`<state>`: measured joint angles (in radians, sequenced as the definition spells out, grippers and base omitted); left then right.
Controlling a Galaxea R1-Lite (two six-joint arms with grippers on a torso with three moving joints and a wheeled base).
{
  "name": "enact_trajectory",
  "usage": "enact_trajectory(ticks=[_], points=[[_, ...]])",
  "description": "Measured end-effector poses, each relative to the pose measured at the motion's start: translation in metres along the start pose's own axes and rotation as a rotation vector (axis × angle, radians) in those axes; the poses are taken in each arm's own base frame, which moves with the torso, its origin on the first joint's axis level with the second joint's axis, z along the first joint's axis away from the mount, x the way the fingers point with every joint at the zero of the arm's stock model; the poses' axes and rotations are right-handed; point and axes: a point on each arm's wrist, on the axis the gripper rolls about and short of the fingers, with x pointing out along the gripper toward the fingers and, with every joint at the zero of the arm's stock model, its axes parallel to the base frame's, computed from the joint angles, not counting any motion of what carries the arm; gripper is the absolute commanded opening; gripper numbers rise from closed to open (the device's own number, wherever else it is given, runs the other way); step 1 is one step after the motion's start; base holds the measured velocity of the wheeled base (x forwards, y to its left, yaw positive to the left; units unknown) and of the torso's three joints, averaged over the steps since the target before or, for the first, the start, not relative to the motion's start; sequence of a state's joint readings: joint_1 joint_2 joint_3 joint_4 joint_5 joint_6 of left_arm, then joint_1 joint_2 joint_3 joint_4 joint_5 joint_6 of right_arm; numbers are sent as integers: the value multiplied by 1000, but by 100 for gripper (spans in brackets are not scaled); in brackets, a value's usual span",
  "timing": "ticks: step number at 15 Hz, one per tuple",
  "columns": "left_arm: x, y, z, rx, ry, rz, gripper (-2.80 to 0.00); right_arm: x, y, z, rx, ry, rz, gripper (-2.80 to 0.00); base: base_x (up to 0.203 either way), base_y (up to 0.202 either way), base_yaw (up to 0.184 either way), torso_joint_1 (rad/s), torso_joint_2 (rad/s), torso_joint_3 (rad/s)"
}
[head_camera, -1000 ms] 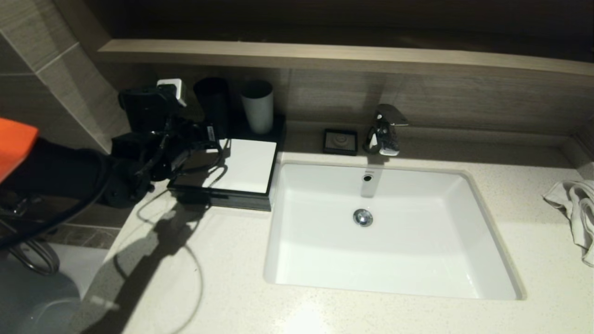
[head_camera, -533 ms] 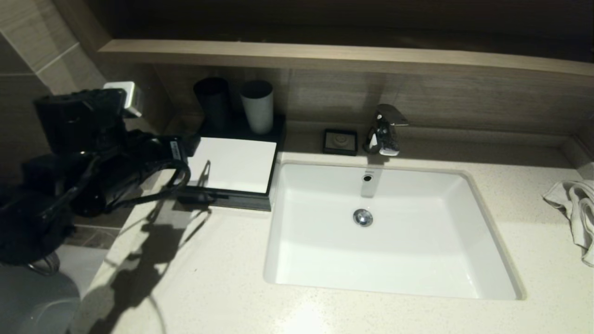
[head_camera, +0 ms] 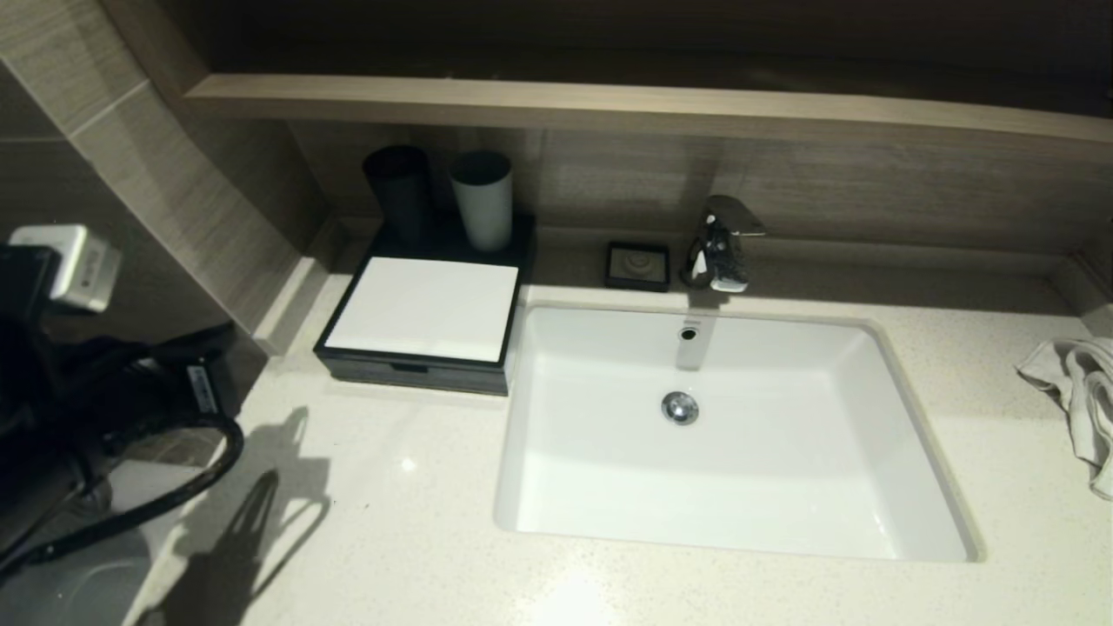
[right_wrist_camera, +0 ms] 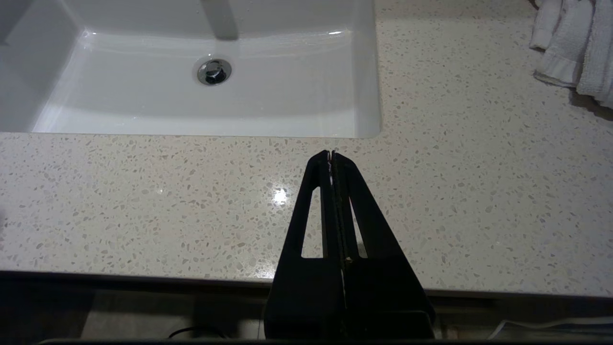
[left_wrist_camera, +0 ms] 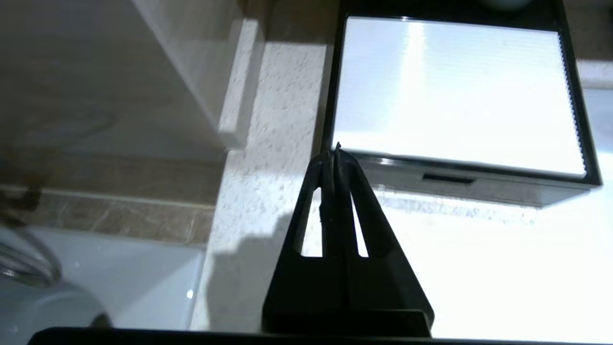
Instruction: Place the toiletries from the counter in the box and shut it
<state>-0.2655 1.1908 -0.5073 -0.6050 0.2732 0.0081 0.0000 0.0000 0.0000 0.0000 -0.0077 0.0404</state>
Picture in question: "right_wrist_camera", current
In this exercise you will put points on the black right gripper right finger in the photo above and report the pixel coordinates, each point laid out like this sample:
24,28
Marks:
383,297

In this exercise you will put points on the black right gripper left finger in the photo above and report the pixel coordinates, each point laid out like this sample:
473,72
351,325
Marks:
306,297

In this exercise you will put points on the white sink basin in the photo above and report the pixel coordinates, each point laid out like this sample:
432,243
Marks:
191,105

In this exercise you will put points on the chrome drain stopper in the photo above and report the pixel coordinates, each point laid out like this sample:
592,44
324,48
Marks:
214,72

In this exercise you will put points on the white towel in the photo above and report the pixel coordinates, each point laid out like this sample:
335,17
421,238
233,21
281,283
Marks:
570,43

